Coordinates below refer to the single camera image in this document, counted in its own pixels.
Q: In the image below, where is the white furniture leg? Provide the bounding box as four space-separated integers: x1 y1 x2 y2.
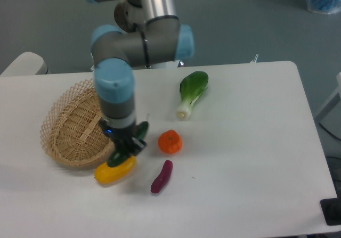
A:
314 73 340 122

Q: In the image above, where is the white chair back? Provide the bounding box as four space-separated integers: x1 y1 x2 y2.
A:
1 52 50 77

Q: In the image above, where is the purple sweet potato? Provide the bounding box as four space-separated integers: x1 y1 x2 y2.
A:
150 160 173 194

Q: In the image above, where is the green bok choy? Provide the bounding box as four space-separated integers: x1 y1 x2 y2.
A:
176 71 209 120

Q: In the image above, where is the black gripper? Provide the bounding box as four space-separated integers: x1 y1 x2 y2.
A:
98 119 147 155

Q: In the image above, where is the black device at edge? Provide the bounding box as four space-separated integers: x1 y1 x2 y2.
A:
320 198 341 226

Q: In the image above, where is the woven wicker basket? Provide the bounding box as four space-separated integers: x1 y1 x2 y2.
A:
40 79 113 167

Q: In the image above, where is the yellow bell pepper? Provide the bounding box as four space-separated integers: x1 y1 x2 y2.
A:
94 156 136 185

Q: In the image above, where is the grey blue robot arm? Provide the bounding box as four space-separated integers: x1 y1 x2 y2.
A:
88 0 194 156

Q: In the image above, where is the green cucumber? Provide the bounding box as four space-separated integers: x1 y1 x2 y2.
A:
107 121 149 167

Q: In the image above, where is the orange tangerine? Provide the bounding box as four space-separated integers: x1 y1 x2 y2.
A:
158 129 183 154

